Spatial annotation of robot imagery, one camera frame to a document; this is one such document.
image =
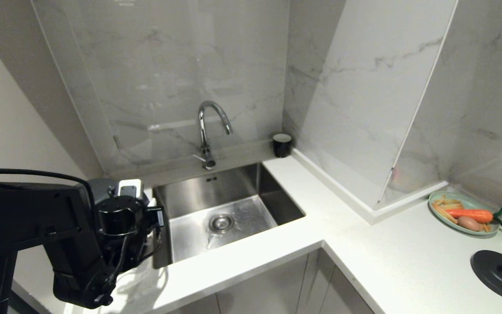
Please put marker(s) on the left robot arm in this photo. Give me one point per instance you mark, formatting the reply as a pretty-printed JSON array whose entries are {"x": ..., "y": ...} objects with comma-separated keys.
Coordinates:
[{"x": 28, "y": 218}]

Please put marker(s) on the black cup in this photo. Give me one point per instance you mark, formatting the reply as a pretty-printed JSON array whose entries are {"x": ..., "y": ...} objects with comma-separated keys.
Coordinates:
[{"x": 282, "y": 147}]

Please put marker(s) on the stainless steel sink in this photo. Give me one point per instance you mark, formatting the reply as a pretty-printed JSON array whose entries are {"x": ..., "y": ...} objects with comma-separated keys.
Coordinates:
[{"x": 242, "y": 205}]

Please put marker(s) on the chrome curved faucet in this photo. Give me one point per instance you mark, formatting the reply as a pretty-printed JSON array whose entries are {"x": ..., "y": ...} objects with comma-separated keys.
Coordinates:
[{"x": 203, "y": 126}]

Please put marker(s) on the round sink drain strainer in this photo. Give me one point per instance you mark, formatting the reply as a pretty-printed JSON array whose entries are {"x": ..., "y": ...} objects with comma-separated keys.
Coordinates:
[{"x": 221, "y": 223}]

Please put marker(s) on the grey cabinet door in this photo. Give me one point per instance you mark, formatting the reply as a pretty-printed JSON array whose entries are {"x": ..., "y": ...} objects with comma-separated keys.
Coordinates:
[
  {"x": 198, "y": 306},
  {"x": 264, "y": 288},
  {"x": 334, "y": 288}
]

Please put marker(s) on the yellow french fry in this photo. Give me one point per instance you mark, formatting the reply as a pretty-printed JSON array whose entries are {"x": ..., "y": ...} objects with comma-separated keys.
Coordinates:
[
  {"x": 445, "y": 214},
  {"x": 450, "y": 202},
  {"x": 485, "y": 227}
]

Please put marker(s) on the green oval plate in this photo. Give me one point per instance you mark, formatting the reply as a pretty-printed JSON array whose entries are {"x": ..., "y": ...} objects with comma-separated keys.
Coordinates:
[{"x": 469, "y": 201}]

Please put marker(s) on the orange carrot with green leaves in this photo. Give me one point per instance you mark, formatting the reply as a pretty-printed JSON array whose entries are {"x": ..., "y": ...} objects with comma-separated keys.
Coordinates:
[{"x": 469, "y": 214}]

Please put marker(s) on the brown potato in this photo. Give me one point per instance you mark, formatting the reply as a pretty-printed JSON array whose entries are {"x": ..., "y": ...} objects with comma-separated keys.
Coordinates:
[{"x": 469, "y": 223}]

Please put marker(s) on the black round lid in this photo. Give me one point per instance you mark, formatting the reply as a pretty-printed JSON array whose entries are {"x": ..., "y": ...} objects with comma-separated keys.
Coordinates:
[{"x": 499, "y": 274}]

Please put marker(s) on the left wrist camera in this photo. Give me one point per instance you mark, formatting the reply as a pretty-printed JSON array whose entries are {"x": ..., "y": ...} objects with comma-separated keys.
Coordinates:
[{"x": 129, "y": 188}]

